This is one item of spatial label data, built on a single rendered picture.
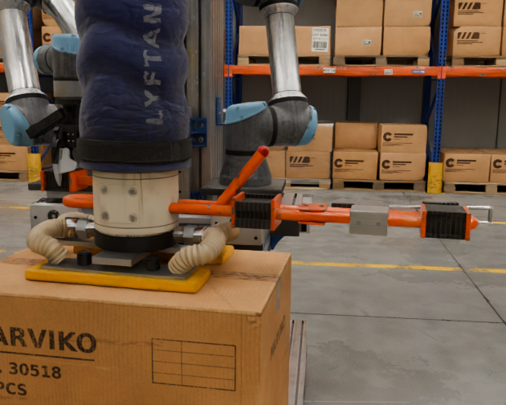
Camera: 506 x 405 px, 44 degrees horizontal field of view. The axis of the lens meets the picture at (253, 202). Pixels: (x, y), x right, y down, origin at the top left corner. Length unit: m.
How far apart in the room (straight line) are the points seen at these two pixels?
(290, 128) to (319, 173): 6.61
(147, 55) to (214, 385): 0.59
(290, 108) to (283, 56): 0.16
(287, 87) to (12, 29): 0.78
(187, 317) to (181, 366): 0.09
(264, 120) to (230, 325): 0.83
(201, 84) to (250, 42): 6.50
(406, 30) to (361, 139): 1.56
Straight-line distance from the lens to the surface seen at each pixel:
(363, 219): 1.18
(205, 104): 1.96
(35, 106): 1.84
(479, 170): 8.71
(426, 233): 1.18
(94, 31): 1.21
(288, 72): 1.86
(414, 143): 8.51
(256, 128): 1.76
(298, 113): 1.82
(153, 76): 1.19
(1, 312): 1.24
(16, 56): 1.91
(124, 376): 1.18
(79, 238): 1.38
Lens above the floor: 1.31
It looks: 10 degrees down
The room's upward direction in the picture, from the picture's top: 1 degrees clockwise
